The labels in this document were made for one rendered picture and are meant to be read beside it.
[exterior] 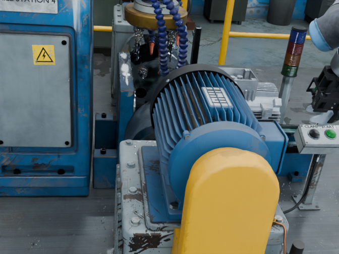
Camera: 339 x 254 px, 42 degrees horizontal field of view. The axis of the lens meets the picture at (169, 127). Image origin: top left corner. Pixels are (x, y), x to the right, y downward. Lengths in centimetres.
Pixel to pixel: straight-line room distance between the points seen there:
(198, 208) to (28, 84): 70
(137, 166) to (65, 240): 43
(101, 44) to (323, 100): 368
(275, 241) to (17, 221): 76
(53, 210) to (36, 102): 33
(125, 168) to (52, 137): 43
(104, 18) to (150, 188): 384
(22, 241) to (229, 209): 74
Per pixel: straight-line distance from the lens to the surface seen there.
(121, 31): 176
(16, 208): 135
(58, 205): 135
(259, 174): 59
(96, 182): 139
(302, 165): 158
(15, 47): 115
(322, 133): 133
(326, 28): 119
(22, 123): 124
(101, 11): 454
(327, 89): 114
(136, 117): 114
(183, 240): 64
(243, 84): 138
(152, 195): 78
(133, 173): 85
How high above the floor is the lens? 165
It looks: 29 degrees down
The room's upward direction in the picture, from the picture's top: 6 degrees clockwise
